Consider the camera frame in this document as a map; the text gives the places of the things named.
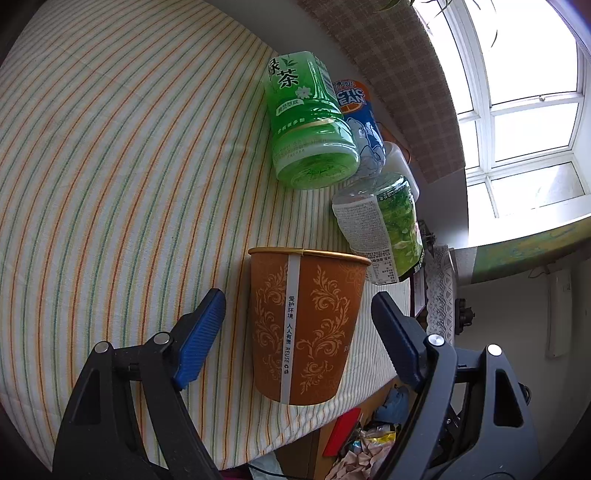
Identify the orange patterned paper cup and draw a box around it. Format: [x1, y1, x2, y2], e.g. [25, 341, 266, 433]
[249, 247, 370, 406]

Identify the white paper cup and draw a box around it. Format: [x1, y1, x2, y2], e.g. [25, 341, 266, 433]
[383, 141, 420, 201]

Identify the red packet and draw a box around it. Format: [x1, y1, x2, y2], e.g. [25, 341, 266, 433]
[322, 407, 363, 457]

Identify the colourful fruit juice carton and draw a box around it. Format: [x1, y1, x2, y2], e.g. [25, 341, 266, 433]
[332, 173, 424, 285]

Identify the striped tablecloth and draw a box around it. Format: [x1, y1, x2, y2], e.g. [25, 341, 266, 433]
[1, 1, 394, 468]

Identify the green tea bottle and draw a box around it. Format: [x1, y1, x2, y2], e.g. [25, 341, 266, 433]
[264, 51, 360, 190]

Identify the blue labelled drink bottle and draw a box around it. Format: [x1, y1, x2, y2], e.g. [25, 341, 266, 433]
[334, 79, 386, 180]

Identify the checked windowsill mat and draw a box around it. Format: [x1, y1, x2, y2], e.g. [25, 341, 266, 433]
[297, 0, 465, 183]

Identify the potted spider plant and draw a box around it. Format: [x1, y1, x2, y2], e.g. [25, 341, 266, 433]
[375, 0, 500, 47]

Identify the white wall switch plate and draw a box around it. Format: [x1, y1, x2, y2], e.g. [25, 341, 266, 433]
[546, 269, 573, 359]

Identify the white window frame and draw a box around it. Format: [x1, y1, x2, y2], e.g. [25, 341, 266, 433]
[420, 1, 590, 247]

